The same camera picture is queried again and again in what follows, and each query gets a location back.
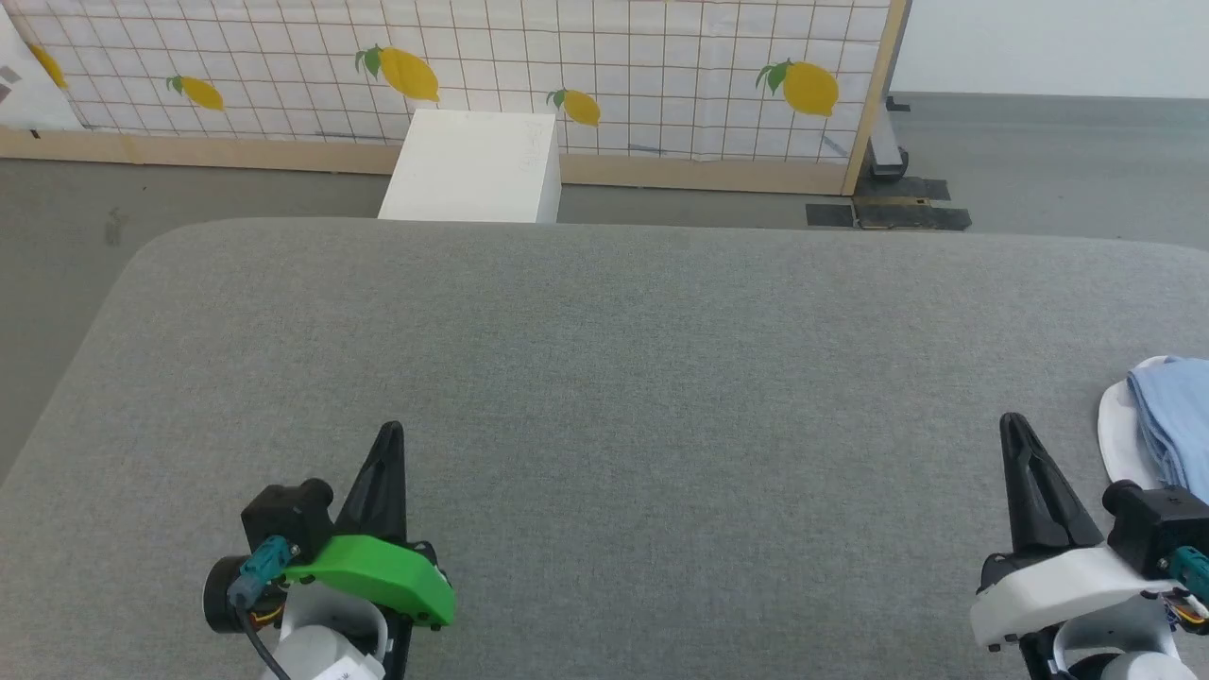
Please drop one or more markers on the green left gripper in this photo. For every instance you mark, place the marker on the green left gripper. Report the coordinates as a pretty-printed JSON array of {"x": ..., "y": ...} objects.
[{"x": 378, "y": 571}]

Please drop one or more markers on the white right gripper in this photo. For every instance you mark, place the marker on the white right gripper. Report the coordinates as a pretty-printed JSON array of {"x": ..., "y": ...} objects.
[{"x": 1058, "y": 590}]

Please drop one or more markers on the light blue and white garment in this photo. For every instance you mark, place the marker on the light blue and white garment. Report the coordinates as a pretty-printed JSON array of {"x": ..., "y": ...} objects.
[{"x": 1176, "y": 416}]

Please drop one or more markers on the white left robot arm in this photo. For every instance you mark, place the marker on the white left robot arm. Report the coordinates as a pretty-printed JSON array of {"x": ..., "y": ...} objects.
[{"x": 331, "y": 642}]

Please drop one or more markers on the dark floor plate with tape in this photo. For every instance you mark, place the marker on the dark floor plate with tape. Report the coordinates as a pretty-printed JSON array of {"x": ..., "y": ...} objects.
[{"x": 911, "y": 215}]

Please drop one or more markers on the white box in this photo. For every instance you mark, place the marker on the white box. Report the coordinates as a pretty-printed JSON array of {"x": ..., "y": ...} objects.
[{"x": 472, "y": 170}]

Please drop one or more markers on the black floor tape patch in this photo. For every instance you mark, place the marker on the black floor tape patch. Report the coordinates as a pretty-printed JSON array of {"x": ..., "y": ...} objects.
[
  {"x": 829, "y": 214},
  {"x": 911, "y": 187}
]

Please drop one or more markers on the metal partition foot with caster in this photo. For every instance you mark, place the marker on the metal partition foot with caster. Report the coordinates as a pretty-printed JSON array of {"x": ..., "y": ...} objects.
[{"x": 888, "y": 151}]

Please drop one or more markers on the lemon print partition panel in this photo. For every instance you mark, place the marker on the lemon print partition panel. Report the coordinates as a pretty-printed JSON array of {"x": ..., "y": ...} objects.
[{"x": 614, "y": 66}]

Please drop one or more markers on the white board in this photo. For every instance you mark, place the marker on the white board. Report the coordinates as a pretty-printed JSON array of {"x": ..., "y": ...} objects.
[{"x": 33, "y": 85}]

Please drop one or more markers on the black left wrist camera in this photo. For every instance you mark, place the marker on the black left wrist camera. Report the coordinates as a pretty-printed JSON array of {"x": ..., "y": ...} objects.
[{"x": 288, "y": 519}]

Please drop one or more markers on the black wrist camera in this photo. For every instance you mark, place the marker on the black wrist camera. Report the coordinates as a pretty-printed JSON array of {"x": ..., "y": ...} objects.
[
  {"x": 288, "y": 519},
  {"x": 1157, "y": 529}
]

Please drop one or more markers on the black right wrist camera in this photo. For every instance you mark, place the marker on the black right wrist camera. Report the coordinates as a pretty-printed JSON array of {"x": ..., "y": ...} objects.
[{"x": 1157, "y": 529}]

